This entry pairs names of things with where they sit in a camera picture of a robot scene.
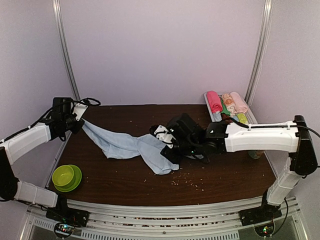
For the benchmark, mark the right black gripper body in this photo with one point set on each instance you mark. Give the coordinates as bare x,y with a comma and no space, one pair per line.
186,149

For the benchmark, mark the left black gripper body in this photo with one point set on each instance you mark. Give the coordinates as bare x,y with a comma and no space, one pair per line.
68,124

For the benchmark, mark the magenta pink towel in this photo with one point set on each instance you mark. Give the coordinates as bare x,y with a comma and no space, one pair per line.
214,101

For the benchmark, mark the light blue towel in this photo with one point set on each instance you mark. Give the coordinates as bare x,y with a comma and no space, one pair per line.
124,146

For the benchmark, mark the white plastic basket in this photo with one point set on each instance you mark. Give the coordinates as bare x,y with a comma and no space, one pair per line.
249,115

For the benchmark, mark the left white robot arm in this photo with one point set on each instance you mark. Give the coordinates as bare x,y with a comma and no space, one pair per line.
24,154

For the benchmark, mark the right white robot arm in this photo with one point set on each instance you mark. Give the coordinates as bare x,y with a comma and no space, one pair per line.
292,137

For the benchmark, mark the dark red rolled towel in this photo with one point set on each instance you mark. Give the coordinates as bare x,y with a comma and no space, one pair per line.
227,119

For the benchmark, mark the green rolled towel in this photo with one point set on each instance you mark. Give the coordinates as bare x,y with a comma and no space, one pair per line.
224,108

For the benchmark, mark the cartoon print rolled towel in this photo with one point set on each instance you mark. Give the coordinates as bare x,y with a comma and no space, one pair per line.
229,103

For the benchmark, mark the yellow rolled towel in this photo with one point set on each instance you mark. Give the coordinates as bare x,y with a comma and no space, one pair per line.
242,118

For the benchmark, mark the green bowl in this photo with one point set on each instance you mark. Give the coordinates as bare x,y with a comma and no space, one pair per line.
63,176

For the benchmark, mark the light pink rolled towel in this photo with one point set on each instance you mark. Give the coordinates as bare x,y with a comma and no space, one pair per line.
240,104

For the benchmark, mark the cream patterned mug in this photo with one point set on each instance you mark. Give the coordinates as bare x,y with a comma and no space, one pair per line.
256,154

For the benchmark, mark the green plate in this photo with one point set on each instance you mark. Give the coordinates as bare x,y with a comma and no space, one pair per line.
76,182

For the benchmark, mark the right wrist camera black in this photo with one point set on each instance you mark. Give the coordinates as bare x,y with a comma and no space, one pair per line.
183,125

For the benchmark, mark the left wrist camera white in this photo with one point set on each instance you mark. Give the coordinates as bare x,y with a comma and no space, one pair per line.
79,110

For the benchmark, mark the aluminium front rail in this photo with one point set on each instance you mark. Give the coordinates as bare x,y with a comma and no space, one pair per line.
217,221

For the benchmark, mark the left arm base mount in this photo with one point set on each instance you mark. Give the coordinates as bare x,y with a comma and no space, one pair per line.
70,216

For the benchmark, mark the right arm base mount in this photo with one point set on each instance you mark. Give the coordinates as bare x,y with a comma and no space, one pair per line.
259,214

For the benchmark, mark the right aluminium post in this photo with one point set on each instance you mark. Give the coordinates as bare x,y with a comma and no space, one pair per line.
260,51

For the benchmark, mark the aluminium post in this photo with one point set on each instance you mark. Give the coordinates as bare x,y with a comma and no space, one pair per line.
64,47
260,51

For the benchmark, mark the left aluminium post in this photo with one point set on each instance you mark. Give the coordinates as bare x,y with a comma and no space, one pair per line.
64,47

